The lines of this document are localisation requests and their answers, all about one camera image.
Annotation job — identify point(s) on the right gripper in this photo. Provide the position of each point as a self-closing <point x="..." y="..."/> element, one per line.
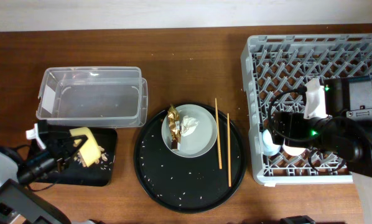
<point x="293" y="121"/>

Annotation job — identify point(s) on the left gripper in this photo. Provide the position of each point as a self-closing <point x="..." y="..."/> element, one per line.
<point x="59" y="148"/>

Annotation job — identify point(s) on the food scraps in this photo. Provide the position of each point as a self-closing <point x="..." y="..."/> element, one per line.
<point x="103" y="163"/>

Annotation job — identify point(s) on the yellow bowl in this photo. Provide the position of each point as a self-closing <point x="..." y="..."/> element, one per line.
<point x="89" y="151"/>

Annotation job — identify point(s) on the pink cup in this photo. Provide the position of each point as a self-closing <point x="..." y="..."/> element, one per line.
<point x="293" y="151"/>

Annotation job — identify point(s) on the blue cup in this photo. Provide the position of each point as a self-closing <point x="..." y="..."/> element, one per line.
<point x="269" y="148"/>

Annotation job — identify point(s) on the wooden chopstick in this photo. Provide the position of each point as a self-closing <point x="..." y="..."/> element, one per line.
<point x="218" y="135"/>
<point x="229" y="150"/>

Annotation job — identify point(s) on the grey plate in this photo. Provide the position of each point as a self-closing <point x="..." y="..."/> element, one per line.
<point x="201" y="140"/>

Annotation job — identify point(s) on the gold foil wrapper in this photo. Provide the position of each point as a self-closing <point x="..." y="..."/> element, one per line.
<point x="173" y="117"/>

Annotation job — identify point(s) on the white tissue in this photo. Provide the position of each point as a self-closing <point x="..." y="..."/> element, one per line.
<point x="188" y="125"/>

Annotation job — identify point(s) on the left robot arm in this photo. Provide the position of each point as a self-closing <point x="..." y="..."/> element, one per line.
<point x="18" y="200"/>

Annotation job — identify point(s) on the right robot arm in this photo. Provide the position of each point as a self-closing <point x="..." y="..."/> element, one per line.
<point x="337" y="119"/>

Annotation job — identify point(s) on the grey dishwasher rack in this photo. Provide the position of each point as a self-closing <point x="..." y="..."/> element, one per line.
<point x="272" y="64"/>

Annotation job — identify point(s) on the black rectangular tray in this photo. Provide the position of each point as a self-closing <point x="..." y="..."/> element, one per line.
<point x="68" y="155"/>

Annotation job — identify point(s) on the clear plastic bin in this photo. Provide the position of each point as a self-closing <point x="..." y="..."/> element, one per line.
<point x="102" y="97"/>

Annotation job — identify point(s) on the round black serving tray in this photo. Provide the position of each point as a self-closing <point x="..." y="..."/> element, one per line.
<point x="188" y="185"/>

